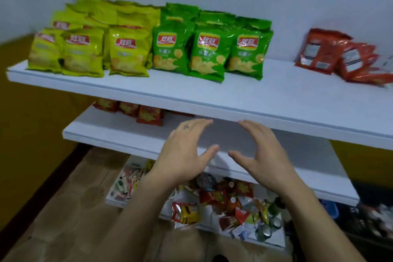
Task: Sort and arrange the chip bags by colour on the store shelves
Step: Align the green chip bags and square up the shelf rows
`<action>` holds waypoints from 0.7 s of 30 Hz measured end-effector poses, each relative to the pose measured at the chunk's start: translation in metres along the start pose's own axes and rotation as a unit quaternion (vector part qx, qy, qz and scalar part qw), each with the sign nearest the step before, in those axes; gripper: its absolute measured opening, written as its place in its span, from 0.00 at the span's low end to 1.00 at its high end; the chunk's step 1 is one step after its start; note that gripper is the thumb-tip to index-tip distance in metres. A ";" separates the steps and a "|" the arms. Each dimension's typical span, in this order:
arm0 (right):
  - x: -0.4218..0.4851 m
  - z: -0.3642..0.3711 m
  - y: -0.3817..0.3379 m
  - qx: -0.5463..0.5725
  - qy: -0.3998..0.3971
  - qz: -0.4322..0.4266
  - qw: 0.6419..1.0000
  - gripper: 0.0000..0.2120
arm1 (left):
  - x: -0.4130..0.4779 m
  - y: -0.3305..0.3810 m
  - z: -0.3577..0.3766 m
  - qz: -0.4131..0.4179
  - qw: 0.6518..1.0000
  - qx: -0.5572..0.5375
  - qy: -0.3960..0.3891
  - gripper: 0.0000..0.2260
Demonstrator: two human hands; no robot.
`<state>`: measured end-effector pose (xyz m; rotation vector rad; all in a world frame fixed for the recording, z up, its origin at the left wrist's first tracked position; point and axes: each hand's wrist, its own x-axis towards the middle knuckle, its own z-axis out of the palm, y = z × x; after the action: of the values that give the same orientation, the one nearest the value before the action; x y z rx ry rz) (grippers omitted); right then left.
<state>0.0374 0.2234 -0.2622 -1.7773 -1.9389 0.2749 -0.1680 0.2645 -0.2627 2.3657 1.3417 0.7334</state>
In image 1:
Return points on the person's right thumb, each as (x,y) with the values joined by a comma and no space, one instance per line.
(241,158)

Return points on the red chip packet yellow print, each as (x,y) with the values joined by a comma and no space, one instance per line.
(106,104)
(149,115)
(129,109)

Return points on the person's right forearm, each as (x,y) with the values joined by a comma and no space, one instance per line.
(319,228)

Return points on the person's left thumb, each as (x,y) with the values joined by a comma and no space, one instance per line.
(209,153)

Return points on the red snack packet white label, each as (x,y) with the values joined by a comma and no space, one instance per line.
(356,59)
(373,78)
(319,51)

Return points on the stack of green chip packets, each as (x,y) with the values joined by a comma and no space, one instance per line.
(211,47)

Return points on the person's right hand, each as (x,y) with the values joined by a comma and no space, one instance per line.
(270,163)

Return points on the person's left hand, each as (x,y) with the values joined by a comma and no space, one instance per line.
(179,157)

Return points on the person's left forearm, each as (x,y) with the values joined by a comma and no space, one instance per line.
(135,222)

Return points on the stack of yellow chip packets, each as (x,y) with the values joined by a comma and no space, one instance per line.
(89,40)

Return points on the narrow white shelf board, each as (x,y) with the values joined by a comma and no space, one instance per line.
(122,132)

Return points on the green drink can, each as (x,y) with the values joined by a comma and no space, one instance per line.
(274,208)
(264,233)
(275,222)

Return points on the wide white shelf board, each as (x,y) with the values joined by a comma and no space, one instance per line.
(276,96)

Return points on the red and yellow foil packet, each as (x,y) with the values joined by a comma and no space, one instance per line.
(185,213)

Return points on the pile of mixed snack packets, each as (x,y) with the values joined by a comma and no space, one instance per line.
(233,200)

